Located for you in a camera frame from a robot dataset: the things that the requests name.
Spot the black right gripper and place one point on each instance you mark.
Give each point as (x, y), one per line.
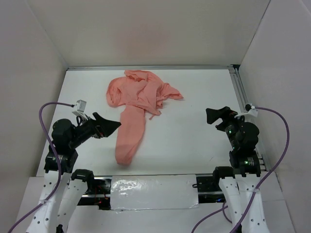
(213, 114)

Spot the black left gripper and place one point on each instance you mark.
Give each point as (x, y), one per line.
(108, 126)

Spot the pink zip jacket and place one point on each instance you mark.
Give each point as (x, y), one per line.
(140, 92)

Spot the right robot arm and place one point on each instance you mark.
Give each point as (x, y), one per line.
(238, 181)

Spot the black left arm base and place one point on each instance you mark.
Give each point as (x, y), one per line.
(99, 193)

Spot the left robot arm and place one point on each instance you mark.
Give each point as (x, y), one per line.
(63, 186)

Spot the glossy white tape sheet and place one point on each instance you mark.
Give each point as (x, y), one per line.
(158, 192)

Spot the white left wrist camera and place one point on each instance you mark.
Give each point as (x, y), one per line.
(79, 108)

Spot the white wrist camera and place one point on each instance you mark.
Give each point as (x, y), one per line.
(79, 108)
(250, 111)

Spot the aluminium frame rail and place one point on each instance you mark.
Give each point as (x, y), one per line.
(179, 141)

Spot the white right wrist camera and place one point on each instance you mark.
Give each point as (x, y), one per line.
(250, 111)

